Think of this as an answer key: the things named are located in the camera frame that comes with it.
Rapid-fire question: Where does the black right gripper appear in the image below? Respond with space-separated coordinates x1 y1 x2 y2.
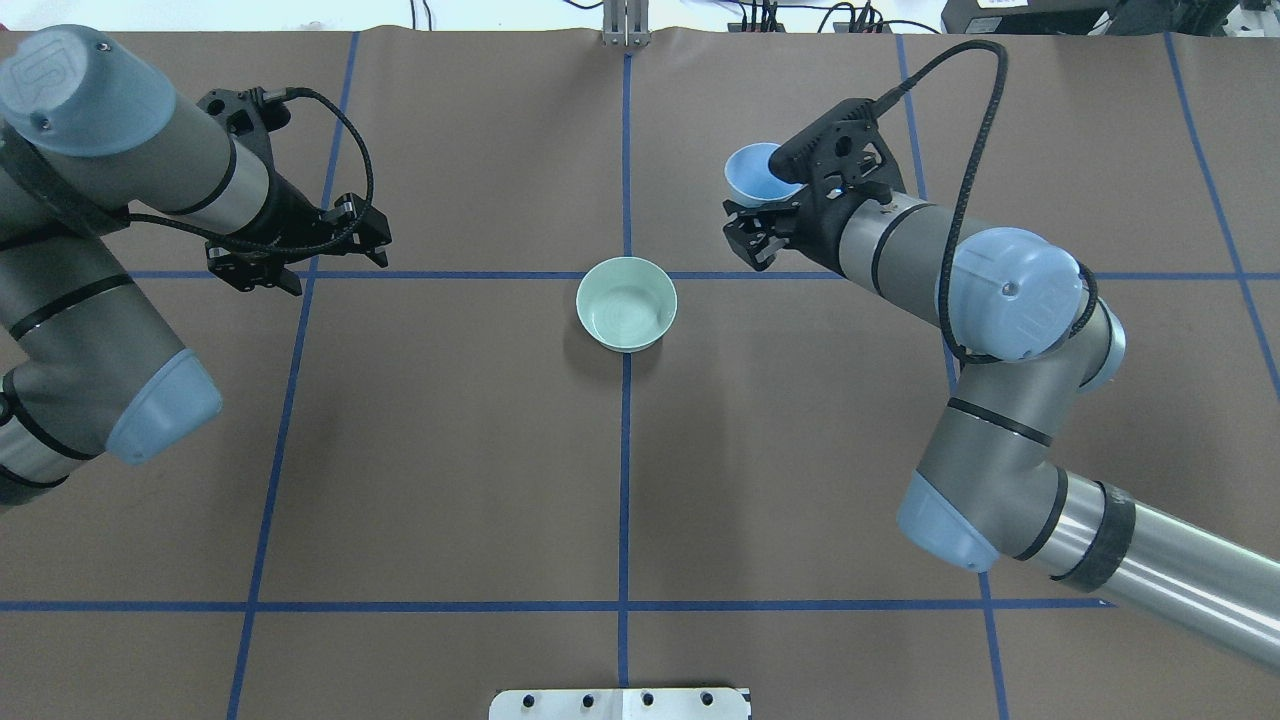
722 192 851 275

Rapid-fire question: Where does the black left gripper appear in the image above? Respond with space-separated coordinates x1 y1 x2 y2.
206 176 393 297

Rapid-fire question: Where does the light blue plastic cup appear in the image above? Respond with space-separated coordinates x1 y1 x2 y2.
724 142 805 208

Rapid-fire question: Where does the mint green bowl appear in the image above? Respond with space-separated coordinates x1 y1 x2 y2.
575 258 678 354

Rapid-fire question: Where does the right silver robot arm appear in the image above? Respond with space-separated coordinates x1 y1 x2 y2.
724 191 1277 673

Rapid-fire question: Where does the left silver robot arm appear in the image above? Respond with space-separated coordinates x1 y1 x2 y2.
1 24 392 509

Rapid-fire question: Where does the orange black electronics board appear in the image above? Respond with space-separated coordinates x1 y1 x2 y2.
723 1 890 35

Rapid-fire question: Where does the black box with label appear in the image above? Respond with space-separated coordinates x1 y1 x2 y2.
940 1 1115 36

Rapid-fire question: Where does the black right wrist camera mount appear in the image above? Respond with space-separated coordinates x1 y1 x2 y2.
767 97 906 208

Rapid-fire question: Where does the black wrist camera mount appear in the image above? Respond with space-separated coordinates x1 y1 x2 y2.
197 87 292 159
767 97 906 208

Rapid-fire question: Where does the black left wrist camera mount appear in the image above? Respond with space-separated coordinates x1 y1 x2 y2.
197 87 292 159

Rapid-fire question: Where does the black left camera cable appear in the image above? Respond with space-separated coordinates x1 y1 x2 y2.
131 86 378 258

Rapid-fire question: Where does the aluminium frame post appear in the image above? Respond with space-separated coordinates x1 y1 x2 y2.
602 0 652 49

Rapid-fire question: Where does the white central pedestal column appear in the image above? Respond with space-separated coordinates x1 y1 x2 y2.
488 687 753 719

